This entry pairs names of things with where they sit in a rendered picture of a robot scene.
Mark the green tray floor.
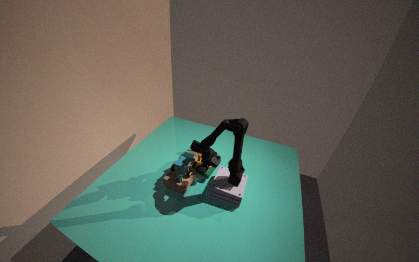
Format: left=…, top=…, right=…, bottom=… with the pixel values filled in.
left=205, top=165, right=214, bottom=176

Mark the small wheeled trolley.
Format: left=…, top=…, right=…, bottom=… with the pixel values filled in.
left=170, top=152, right=197, bottom=179

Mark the brown wooden ramp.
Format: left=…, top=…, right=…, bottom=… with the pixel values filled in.
left=163, top=150, right=202, bottom=195

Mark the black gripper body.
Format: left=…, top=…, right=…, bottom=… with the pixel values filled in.
left=195, top=151, right=217, bottom=175

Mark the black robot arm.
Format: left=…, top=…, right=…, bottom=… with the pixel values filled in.
left=190, top=118, right=248, bottom=187

